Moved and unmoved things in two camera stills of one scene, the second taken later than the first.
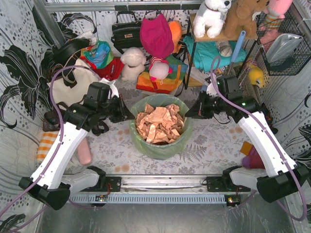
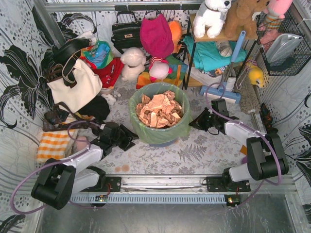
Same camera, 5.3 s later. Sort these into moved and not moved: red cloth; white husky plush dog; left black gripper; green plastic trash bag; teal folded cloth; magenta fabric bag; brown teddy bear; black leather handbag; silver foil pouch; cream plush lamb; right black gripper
Moved: right black gripper; left black gripper; green plastic trash bag
Not moved: cream plush lamb; red cloth; teal folded cloth; white husky plush dog; silver foil pouch; black leather handbag; magenta fabric bag; brown teddy bear
